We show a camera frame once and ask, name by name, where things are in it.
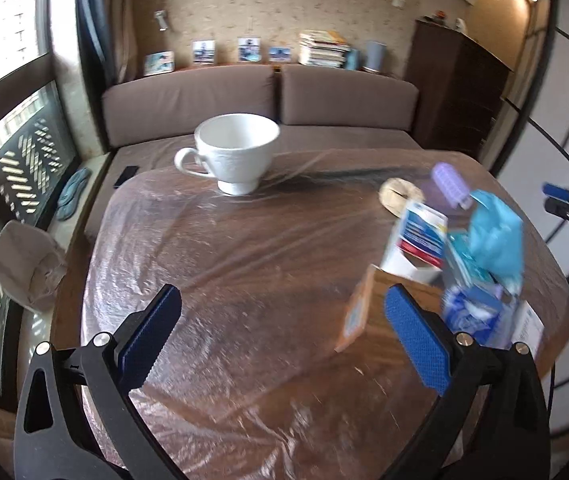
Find teal wrapper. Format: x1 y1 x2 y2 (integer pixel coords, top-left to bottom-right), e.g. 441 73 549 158
469 190 524 281

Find blue tissue pack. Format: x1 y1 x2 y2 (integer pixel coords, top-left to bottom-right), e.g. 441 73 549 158
440 231 546 351

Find small brown cardboard box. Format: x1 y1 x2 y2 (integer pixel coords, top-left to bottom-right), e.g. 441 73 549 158
335 264 443 361

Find white blue naproxen box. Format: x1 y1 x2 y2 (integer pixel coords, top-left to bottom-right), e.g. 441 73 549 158
380 200 448 284

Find purple hair roller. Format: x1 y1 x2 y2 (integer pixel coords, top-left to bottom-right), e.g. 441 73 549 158
431 162 473 210

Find grey chair back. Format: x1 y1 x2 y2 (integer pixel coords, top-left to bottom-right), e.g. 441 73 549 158
0 220 68 313

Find dark wooden cabinet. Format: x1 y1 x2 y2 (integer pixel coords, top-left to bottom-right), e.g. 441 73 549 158
405 20 510 158

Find teal slippers on sill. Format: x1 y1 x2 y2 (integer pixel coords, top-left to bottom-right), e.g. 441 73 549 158
56 168 91 221

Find black phone on sofa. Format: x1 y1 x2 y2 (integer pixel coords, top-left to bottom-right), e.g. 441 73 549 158
113 166 139 190

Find grey cylinder speaker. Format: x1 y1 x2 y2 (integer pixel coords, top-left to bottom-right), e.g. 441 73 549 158
363 40 386 74

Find teal cup on shelf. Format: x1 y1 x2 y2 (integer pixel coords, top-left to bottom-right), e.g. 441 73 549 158
344 49 359 70

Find brown sofa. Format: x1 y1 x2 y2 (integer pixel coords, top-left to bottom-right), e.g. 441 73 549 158
85 64 419 240

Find stack of books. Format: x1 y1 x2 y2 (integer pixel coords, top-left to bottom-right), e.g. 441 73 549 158
298 30 350 68

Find white ceramic teacup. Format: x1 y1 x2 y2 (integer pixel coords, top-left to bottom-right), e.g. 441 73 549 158
174 113 280 196

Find photo frame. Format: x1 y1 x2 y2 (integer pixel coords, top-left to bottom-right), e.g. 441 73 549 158
192 39 216 65
238 37 262 63
143 51 175 77
268 47 292 64

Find leftmost photo frame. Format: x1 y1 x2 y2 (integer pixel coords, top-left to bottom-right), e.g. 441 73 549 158
143 51 175 77

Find chrome wall hook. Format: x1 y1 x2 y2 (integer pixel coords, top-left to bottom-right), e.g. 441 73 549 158
154 10 168 32

